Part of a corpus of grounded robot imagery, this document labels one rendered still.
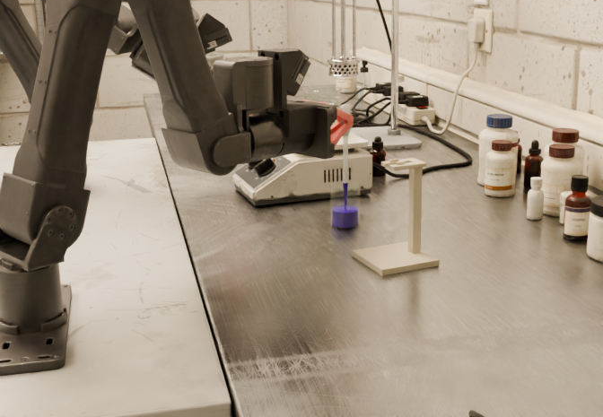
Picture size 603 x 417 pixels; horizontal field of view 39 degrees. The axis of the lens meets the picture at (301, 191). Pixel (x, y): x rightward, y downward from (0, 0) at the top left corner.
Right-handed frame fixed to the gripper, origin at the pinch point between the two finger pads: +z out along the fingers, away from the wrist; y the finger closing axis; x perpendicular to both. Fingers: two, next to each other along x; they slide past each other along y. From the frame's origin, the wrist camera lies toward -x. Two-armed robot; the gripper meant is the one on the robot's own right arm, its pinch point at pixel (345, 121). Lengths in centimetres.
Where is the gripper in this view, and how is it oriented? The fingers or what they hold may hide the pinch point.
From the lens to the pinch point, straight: 117.1
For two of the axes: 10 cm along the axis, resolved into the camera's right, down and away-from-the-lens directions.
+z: 7.0, -1.8, 6.9
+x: 0.1, 9.7, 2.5
